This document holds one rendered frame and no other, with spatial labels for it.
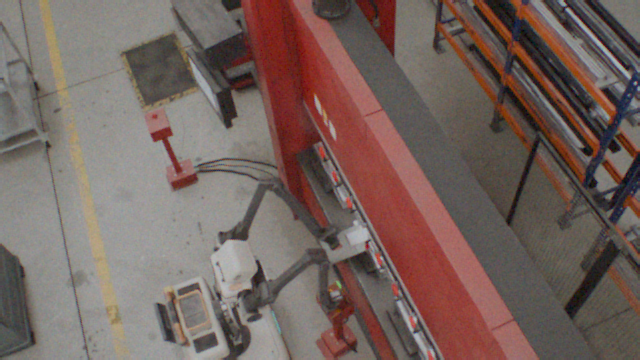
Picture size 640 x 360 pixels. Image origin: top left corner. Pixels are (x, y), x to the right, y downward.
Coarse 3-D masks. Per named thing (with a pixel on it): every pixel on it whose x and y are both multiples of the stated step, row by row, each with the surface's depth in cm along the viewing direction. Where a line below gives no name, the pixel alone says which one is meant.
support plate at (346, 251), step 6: (354, 228) 397; (360, 228) 396; (342, 234) 395; (342, 240) 393; (324, 246) 391; (342, 246) 390; (348, 246) 390; (354, 246) 390; (360, 246) 390; (330, 252) 389; (336, 252) 389; (342, 252) 388; (348, 252) 388; (354, 252) 388; (360, 252) 388; (330, 258) 387; (336, 258) 386; (342, 258) 386
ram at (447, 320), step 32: (320, 64) 325; (320, 96) 353; (320, 128) 387; (352, 128) 312; (352, 160) 337; (352, 192) 369; (384, 192) 299; (384, 224) 323; (416, 256) 287; (416, 288) 309; (448, 288) 258; (448, 320) 276; (448, 352) 296; (480, 352) 249
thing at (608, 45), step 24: (528, 0) 431; (552, 0) 434; (576, 0) 431; (552, 24) 416; (576, 24) 418; (600, 24) 417; (576, 48) 403; (600, 48) 402; (624, 48) 404; (600, 72) 391; (624, 72) 390
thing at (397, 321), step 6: (390, 312) 375; (396, 312) 375; (396, 318) 373; (396, 324) 371; (402, 324) 371; (402, 330) 369; (402, 336) 367; (408, 336) 366; (402, 342) 367; (408, 342) 365; (408, 348) 363; (414, 348) 362; (408, 354) 363
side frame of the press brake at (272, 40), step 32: (256, 0) 329; (384, 0) 365; (256, 32) 346; (288, 32) 355; (384, 32) 386; (256, 64) 392; (288, 64) 375; (288, 96) 397; (288, 128) 422; (288, 160) 450
